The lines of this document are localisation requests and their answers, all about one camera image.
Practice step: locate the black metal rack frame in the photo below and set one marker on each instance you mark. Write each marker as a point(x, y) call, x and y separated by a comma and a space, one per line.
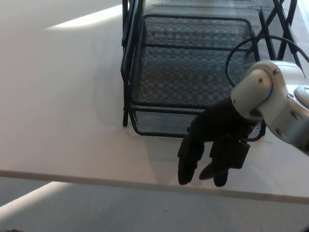
point(125, 117)

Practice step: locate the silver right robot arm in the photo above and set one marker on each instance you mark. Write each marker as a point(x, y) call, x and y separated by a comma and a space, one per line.
point(265, 91)

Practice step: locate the black mesh tray with label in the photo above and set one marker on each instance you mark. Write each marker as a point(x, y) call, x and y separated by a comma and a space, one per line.
point(157, 120)

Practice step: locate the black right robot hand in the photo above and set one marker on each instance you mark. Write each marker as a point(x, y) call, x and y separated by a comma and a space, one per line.
point(217, 128)

